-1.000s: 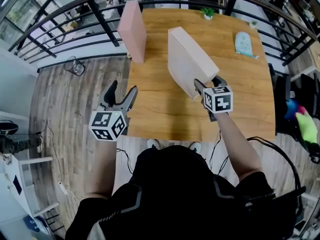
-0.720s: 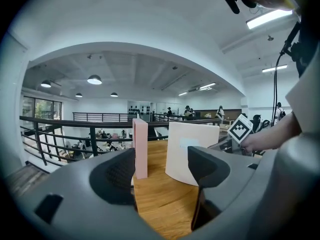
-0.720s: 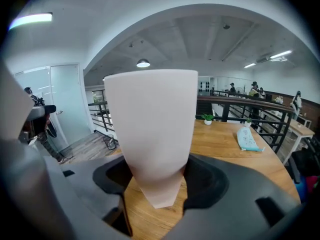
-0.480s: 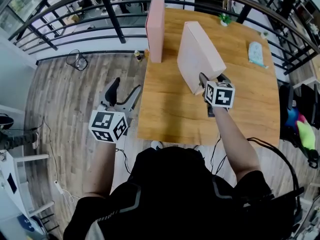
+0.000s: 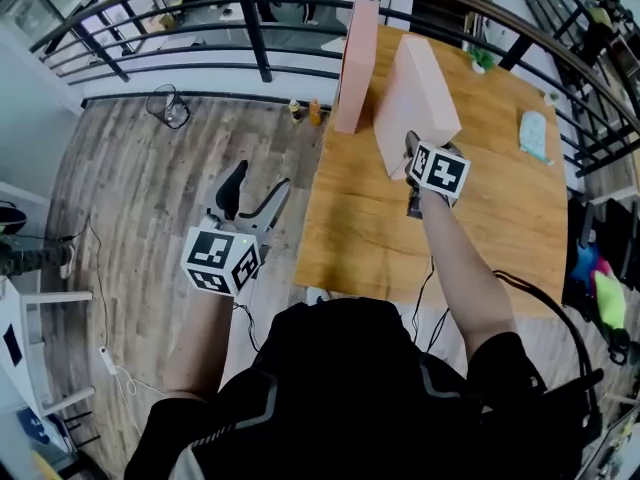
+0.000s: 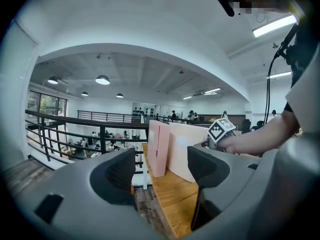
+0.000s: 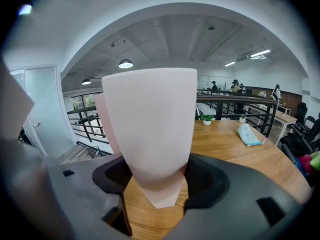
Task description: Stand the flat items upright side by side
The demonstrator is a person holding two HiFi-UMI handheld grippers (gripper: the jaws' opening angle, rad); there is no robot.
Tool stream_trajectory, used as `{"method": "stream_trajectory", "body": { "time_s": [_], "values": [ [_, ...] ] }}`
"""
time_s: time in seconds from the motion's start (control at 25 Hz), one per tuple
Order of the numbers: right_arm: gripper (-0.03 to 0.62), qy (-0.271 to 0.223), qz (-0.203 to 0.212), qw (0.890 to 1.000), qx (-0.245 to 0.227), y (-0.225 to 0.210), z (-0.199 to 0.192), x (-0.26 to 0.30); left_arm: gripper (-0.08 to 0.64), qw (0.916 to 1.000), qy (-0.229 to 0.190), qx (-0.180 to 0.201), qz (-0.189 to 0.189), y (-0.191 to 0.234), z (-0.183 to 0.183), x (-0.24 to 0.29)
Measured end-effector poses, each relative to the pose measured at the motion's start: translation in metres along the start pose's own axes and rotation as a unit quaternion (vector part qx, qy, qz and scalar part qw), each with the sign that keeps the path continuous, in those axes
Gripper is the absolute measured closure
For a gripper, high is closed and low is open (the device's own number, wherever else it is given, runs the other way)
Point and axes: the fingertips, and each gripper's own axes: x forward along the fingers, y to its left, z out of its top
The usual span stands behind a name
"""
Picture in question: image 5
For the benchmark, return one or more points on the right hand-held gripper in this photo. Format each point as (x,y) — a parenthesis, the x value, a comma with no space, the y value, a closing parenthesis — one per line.
(440,170)

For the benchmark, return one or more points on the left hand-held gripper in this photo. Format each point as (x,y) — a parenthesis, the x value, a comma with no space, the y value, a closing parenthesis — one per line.
(215,260)

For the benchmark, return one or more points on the cream box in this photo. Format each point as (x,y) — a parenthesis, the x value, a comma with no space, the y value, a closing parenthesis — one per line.
(415,103)

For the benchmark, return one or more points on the pink box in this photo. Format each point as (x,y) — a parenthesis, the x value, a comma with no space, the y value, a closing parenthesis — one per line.
(356,68)

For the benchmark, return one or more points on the person's left forearm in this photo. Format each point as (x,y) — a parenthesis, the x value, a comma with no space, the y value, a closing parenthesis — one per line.
(197,348)

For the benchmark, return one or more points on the person's right forearm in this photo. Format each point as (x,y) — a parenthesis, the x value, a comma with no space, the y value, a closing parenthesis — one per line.
(465,273)

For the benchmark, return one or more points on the small potted green plant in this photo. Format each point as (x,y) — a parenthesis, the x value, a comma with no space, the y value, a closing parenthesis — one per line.
(481,61)
(550,98)

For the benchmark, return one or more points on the light blue pencil pouch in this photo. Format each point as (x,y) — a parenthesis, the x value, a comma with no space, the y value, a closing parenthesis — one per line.
(535,135)

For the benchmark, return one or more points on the orange bottle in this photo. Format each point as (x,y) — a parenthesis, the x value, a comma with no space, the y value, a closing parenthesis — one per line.
(315,113)

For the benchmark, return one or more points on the person's white shoe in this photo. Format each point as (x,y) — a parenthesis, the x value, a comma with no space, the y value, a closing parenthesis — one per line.
(317,296)

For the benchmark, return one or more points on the blue pillow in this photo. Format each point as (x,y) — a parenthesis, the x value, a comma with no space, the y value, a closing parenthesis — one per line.
(585,263)

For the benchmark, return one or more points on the pink pillow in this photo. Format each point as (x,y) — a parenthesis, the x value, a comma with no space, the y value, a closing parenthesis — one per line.
(602,266)

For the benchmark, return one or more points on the white power strip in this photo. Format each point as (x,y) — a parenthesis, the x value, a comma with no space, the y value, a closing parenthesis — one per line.
(108,361)

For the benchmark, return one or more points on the person's black shirt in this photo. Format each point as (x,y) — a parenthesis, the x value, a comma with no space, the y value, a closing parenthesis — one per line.
(350,393)

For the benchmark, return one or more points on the green star pillow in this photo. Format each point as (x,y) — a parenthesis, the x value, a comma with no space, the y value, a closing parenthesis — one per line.
(611,303)

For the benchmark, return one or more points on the white side table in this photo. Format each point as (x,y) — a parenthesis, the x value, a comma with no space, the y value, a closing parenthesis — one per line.
(15,318)

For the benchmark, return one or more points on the black tablet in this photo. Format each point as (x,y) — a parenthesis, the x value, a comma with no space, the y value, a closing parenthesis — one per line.
(12,345)

